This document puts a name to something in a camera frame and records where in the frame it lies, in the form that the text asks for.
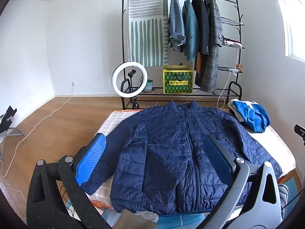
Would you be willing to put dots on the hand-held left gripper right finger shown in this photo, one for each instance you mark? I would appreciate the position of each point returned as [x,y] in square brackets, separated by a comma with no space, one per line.
[220,158]

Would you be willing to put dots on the black coat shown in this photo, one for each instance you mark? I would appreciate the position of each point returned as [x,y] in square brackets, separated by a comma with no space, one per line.
[202,28]

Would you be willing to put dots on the yellow and green box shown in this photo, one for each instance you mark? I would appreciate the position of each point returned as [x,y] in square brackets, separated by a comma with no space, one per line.
[177,83]

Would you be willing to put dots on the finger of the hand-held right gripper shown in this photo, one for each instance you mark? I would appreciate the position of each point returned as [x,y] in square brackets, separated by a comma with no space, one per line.
[300,132]

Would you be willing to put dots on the window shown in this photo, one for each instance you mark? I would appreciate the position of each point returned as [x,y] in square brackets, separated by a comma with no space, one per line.
[295,28]

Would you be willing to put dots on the denim jacket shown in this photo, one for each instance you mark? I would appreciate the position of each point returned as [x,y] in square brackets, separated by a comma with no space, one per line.
[176,23]

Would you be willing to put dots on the grey striped cloth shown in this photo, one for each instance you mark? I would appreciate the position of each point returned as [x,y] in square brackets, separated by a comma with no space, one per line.
[283,195]

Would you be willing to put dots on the black fabric folding stool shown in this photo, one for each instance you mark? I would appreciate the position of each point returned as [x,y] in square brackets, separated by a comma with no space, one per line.
[7,121]

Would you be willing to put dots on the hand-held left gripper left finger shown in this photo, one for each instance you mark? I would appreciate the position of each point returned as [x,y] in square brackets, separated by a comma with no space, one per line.
[91,158]

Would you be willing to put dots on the potted plant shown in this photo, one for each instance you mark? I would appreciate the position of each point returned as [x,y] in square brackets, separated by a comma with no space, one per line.
[148,87]

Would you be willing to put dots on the green striped white cloth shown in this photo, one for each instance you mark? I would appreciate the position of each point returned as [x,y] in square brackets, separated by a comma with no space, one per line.
[147,40]

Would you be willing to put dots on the blue and white garment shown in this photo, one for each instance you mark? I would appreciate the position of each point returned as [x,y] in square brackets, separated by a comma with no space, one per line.
[250,116]

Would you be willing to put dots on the teal knit sweater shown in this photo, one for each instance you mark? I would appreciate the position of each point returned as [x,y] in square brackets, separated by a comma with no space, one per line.
[190,33]

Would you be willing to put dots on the black metal clothes rack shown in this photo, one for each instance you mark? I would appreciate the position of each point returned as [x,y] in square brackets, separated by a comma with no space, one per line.
[232,23]

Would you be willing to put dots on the small teddy bear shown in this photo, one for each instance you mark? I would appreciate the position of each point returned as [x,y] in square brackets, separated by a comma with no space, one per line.
[239,68]

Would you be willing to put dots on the grey plaid coat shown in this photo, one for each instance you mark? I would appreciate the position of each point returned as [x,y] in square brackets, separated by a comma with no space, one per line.
[212,62]

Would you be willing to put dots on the navy puffer jacket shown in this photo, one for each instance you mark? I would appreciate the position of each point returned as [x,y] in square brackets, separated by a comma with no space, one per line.
[166,152]

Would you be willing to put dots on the white clip lamp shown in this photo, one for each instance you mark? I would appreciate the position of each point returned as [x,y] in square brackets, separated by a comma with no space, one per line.
[234,44]

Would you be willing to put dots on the yellow shallow tray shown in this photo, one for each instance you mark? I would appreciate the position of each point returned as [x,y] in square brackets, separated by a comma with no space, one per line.
[175,67]

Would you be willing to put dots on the orange garment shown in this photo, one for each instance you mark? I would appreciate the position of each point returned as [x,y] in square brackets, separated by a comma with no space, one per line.
[197,63]

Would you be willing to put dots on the brown fuzzy cloth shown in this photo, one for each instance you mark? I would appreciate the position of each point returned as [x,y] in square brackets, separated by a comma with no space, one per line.
[138,219]

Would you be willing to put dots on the black tripod phone holder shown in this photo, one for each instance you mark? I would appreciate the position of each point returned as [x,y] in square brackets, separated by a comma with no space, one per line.
[131,72]

